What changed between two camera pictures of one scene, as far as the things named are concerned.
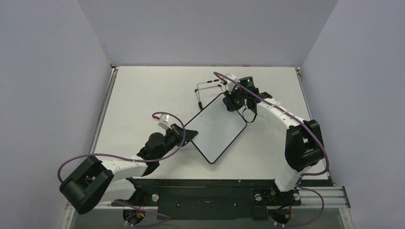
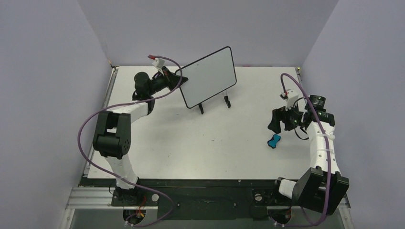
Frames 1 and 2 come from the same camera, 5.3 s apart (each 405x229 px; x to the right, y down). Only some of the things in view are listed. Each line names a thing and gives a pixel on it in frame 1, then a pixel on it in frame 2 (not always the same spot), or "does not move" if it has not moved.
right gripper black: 232,99 → 287,119
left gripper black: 177,131 → 170,79
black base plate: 215,199 does not move
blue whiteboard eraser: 225,100 → 272,142
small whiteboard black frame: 217,128 → 208,76
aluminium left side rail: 114,69 does not move
